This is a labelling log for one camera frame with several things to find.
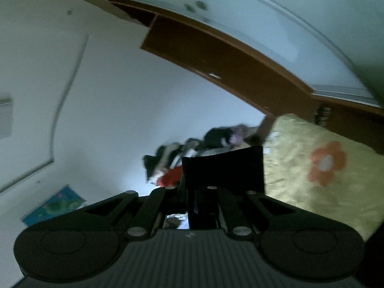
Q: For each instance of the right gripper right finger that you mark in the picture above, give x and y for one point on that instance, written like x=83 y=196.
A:
x=296 y=243

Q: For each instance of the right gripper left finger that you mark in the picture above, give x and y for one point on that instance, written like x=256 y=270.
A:
x=84 y=243

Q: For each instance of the black pants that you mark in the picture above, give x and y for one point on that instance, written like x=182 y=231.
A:
x=220 y=184

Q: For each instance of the blue poster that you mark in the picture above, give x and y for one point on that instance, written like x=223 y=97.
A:
x=62 y=202

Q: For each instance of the yellow carrot print bedsheet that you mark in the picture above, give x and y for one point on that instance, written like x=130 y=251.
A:
x=322 y=172

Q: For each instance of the pile of clothes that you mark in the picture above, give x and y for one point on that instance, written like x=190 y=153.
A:
x=164 y=168

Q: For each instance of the brown wooden door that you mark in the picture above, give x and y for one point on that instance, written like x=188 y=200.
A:
x=224 y=61

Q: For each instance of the white wardrobe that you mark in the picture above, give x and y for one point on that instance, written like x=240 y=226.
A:
x=333 y=46

